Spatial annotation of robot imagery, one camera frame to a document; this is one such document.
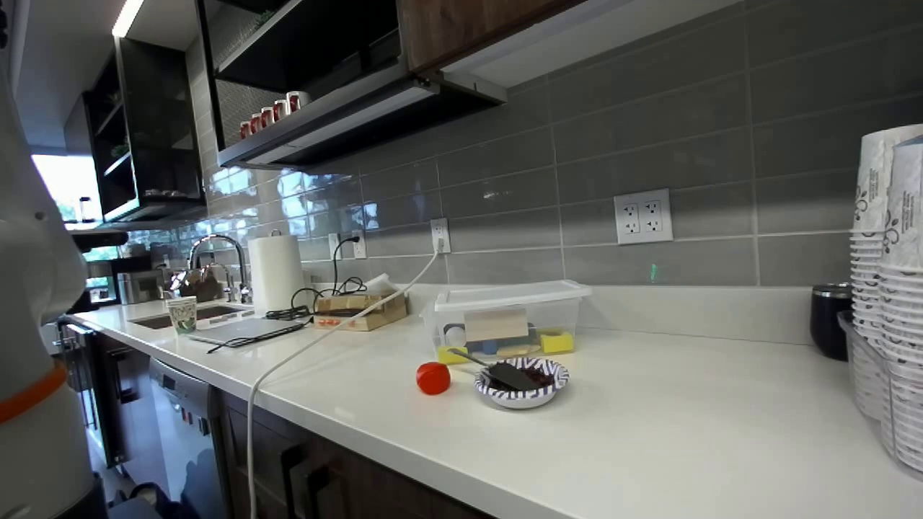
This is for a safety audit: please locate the small chrome tap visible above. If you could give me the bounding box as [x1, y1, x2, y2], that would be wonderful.
[329, 233, 368, 297]

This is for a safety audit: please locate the kitchen sink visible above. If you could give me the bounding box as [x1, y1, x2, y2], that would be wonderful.
[132, 303, 249, 332]

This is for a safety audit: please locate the clear plastic lidded container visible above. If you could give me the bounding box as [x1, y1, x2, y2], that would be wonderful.
[428, 277, 595, 367]

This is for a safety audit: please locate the dark wooden base cabinet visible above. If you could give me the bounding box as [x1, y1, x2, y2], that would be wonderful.
[205, 383, 493, 519]

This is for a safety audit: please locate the stainless dishwasher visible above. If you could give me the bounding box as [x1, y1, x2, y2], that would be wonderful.
[143, 357, 232, 519]

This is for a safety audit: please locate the wooden wall cabinet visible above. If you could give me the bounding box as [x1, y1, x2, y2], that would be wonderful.
[395, 0, 747, 107]

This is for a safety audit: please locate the grey drying mat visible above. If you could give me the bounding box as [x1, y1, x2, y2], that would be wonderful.
[187, 315, 313, 352]

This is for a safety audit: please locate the patterned paper bowl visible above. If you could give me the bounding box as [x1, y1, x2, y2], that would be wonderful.
[474, 355, 571, 413]

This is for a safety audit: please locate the white power cable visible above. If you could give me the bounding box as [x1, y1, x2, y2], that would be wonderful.
[242, 250, 445, 519]

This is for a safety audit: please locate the black mug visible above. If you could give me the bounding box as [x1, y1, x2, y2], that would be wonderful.
[807, 280, 858, 367]

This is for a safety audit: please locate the stack of patterned paper cups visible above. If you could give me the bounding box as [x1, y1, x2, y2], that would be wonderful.
[877, 135, 923, 479]
[848, 120, 923, 426]

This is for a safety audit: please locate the yellow and blue box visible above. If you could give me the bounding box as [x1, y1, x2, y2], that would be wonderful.
[313, 295, 415, 334]

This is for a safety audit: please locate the black open wall shelf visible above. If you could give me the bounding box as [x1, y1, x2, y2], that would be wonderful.
[197, 0, 510, 172]

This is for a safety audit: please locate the patterned paper cup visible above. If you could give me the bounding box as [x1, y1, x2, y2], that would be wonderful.
[167, 295, 199, 336]

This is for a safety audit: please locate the dark glass wall cabinet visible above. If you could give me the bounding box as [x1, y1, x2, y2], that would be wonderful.
[85, 37, 209, 230]

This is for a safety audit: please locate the black coffee machine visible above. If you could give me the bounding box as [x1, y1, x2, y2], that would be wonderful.
[63, 228, 166, 312]

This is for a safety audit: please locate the yellow sponge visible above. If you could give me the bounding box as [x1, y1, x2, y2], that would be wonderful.
[535, 328, 580, 359]

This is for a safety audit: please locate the white double wall outlet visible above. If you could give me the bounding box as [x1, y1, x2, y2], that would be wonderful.
[611, 186, 675, 247]

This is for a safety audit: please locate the chrome sink faucet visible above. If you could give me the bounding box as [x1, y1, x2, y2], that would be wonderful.
[184, 230, 255, 305]

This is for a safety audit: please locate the white paper towel roll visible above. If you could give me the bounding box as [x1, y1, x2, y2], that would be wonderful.
[245, 233, 306, 315]

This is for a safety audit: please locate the blue and white box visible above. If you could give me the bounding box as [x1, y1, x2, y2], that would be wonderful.
[461, 309, 543, 357]

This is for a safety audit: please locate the brown cardboard box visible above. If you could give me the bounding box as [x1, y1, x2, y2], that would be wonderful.
[316, 289, 388, 316]

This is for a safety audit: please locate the dark spoon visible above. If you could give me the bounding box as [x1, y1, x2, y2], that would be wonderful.
[445, 347, 558, 393]

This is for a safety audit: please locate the white outlet with plug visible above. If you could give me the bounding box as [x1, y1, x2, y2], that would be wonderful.
[428, 215, 454, 259]

